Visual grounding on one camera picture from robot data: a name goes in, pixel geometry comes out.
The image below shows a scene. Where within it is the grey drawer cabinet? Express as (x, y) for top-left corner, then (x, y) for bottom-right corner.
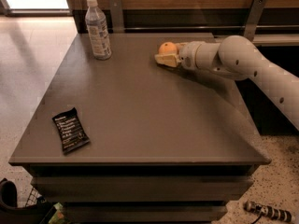
(10, 34), (268, 224)

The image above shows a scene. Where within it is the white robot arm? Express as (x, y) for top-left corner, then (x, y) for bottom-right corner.
(154, 35), (299, 129)

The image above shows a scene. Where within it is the left metal wall bracket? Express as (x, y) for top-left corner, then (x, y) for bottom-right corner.
(109, 0), (125, 33)

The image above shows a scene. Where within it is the orange fruit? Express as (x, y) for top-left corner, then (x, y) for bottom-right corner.
(158, 42), (178, 55)

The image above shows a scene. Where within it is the metal wall bracket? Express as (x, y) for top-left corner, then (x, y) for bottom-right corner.
(243, 0), (267, 41)
(109, 0), (125, 33)

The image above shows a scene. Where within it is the right metal wall bracket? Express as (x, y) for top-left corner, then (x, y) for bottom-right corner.
(243, 0), (267, 41)

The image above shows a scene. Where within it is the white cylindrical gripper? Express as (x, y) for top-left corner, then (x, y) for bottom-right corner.
(154, 41), (203, 71)

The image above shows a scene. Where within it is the clear plastic water bottle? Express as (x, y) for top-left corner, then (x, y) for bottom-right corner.
(85, 0), (112, 60)

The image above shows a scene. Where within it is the grey side shelf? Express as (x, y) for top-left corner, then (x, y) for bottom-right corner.
(214, 35), (299, 48)

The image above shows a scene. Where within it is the black rxbar chocolate wrapper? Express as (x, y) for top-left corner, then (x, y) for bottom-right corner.
(52, 107), (90, 155)

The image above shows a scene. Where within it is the green package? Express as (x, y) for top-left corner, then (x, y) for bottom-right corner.
(39, 203), (72, 224)

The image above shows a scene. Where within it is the black bag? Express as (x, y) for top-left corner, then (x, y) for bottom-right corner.
(0, 178), (53, 224)

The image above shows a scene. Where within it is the black striped cylindrical tool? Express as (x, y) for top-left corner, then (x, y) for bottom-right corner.
(243, 201), (296, 224)

